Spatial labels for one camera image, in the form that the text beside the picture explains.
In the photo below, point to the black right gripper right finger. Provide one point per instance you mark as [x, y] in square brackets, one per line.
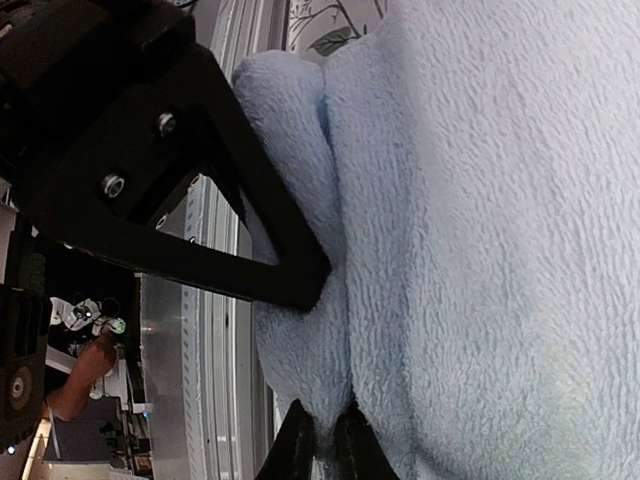
[358, 452]

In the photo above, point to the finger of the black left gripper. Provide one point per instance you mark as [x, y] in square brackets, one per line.
[171, 181]

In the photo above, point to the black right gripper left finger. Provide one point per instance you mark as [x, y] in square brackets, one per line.
[292, 453]

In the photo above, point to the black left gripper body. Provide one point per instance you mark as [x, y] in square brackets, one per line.
[64, 62]

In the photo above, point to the light blue towel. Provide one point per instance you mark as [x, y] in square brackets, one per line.
[471, 169]

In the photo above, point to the person's bare forearm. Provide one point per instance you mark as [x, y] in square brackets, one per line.
[96, 360]

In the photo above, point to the aluminium front rail base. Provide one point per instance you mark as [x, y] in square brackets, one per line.
[212, 416]

